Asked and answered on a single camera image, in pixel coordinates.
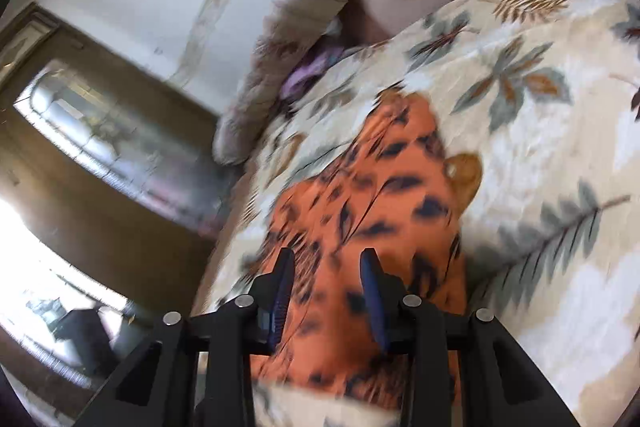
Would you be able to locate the orange floral blouse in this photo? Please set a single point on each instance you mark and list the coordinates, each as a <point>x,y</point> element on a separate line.
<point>380,187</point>

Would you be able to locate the striped bolster pillow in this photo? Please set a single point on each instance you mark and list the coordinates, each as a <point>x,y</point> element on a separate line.
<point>300,22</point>

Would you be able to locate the wooden door with glass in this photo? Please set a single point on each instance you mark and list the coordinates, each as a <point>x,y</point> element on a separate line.
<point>100,187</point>

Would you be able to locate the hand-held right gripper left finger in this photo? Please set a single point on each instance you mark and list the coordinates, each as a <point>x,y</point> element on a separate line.
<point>280,302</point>

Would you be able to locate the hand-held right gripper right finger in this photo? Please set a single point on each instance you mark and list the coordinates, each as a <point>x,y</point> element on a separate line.
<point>372,302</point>

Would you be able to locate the leaf print blanket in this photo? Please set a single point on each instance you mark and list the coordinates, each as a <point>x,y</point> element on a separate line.
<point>525,107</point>

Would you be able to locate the purple cloth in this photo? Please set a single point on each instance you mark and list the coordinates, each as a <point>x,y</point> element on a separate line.
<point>300,79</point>

